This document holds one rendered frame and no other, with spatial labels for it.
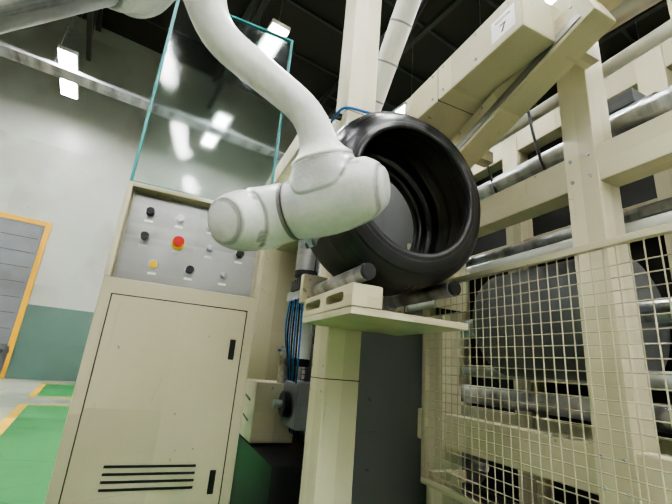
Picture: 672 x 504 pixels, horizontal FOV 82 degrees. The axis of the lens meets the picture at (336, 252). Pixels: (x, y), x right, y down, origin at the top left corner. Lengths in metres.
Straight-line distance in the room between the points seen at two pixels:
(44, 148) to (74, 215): 1.56
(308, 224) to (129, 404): 1.09
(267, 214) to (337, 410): 0.87
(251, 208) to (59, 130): 10.30
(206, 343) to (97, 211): 8.78
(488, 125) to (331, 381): 1.04
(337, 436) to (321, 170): 0.97
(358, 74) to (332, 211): 1.26
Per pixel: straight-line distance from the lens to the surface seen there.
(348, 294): 0.98
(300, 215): 0.60
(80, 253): 9.95
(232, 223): 0.61
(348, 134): 1.13
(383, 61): 2.32
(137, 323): 1.54
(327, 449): 1.36
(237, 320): 1.57
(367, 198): 0.57
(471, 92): 1.57
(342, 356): 1.35
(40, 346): 9.77
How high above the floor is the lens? 0.65
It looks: 17 degrees up
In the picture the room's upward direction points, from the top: 5 degrees clockwise
